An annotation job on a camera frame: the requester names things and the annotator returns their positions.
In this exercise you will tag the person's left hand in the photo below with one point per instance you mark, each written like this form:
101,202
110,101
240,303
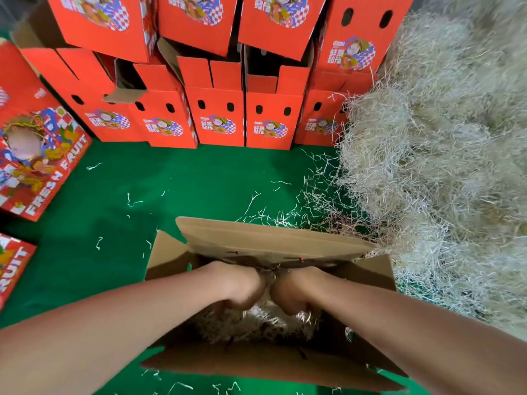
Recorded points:
241,285

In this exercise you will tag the person's right hand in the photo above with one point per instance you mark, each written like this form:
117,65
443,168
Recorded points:
294,290

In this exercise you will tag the shredded paper box filling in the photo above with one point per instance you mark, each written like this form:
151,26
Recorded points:
263,324

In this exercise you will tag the open brown cardboard box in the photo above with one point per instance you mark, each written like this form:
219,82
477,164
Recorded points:
267,242

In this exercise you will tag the stack of red fruit boxes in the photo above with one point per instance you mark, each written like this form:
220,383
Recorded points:
214,106

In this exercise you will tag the large pile of shredded paper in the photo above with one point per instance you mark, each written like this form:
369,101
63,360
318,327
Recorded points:
432,139

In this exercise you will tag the closed red printed fruit carton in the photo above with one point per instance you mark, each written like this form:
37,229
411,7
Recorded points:
37,160
12,263

